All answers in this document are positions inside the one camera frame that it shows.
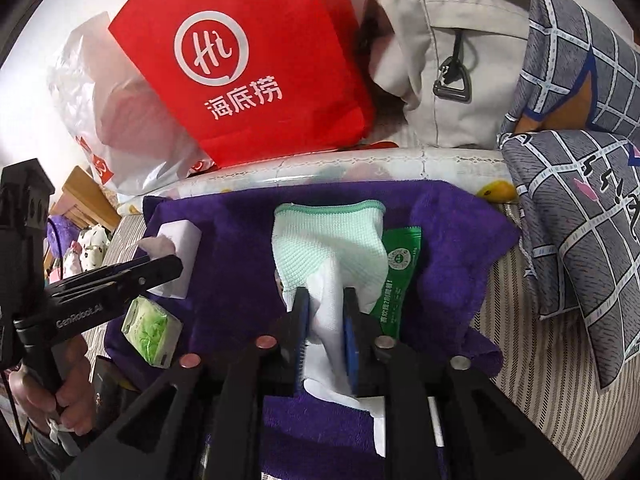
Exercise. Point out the person's left hand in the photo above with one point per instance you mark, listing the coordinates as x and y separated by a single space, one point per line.
75 370

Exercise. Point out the green tissue pack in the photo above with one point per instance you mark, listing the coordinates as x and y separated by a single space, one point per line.
150 330

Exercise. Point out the green sachet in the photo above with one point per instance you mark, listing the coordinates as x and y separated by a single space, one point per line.
400 280

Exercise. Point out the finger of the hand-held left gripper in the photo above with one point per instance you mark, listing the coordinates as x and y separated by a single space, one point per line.
110 272
85 310

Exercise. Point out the grey checked cloth bundle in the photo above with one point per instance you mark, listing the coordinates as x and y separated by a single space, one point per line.
585 240
575 65

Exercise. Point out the white plastic shopping bag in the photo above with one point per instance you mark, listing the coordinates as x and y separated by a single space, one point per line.
125 135

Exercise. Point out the dark green gold box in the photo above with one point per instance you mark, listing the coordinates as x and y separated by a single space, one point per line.
107 380

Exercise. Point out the beige canvas bag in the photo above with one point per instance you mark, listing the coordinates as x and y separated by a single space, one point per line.
465 75

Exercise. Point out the red paper bag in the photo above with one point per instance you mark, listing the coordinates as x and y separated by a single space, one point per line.
260 60

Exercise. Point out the white pillow with black print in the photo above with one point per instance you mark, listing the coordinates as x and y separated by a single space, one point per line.
90 250

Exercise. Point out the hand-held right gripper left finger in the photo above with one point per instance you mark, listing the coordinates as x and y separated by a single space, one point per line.
301 340

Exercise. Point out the white sponge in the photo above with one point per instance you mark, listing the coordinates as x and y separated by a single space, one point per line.
177 250

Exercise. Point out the purple towel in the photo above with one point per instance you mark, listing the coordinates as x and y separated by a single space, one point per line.
235 260

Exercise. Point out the striped quilt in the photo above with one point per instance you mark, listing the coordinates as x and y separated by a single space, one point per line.
540 385

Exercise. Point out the white sock with green cuff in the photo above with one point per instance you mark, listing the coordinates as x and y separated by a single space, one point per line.
325 250

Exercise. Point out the rolled printed plastic sheet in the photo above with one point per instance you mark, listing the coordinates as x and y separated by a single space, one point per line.
350 170

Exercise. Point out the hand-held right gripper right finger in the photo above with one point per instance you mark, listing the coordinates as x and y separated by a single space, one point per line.
350 350

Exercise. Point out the wooden headboard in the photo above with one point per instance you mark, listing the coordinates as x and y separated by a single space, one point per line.
85 195

